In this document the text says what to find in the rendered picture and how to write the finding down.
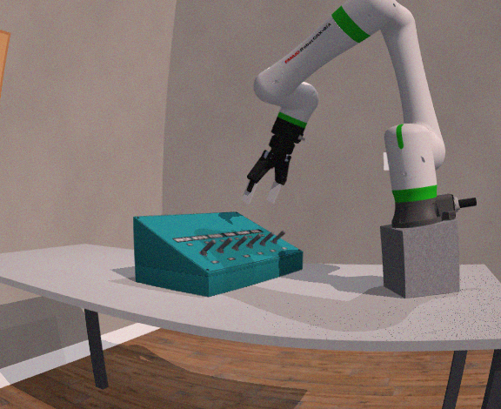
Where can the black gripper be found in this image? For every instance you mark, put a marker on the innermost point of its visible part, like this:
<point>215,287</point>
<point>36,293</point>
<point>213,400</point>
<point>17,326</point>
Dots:
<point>262,166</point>

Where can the teal switch console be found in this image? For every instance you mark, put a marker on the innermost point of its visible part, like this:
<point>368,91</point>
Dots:
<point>192,252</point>

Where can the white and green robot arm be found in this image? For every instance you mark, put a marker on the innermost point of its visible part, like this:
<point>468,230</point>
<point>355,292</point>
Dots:
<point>410,147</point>

